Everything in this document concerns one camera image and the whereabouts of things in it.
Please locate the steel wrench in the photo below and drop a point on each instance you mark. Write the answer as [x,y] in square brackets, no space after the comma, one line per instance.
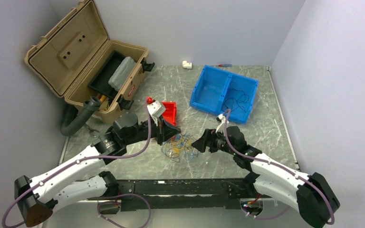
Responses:
[93,133]

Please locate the grey plastic organizer box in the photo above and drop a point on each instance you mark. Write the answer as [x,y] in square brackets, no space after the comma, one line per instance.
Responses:
[120,75]

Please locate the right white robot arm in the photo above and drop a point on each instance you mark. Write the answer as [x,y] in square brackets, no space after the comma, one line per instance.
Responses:
[309,194]

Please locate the yellow tools in case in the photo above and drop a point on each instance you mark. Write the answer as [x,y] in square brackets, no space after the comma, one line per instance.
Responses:
[105,102]

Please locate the blue double plastic bin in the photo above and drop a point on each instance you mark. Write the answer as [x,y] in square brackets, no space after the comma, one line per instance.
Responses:
[218,90]

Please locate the white pipe elbow fitting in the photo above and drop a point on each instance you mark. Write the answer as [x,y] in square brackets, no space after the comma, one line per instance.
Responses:
[186,64]

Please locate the red small plastic bin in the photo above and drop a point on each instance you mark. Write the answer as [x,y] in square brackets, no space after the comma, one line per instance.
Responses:
[170,113]

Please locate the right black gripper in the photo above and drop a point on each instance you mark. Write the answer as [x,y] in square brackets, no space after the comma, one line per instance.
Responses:
[207,139]

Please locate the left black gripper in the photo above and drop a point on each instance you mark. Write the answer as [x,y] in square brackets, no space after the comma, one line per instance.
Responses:
[165,131]

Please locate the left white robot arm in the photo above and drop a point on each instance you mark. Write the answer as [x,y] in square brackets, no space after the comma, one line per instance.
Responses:
[39,197]

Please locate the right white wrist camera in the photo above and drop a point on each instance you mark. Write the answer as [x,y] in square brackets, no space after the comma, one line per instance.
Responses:
[221,119]

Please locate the red handled screwdriver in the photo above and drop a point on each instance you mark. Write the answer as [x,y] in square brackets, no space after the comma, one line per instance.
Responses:
[224,65]

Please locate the black tray in case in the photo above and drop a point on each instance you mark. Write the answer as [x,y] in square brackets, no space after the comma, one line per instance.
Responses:
[99,83]

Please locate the tan open tool case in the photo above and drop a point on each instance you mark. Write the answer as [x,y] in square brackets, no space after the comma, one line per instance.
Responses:
[68,57]

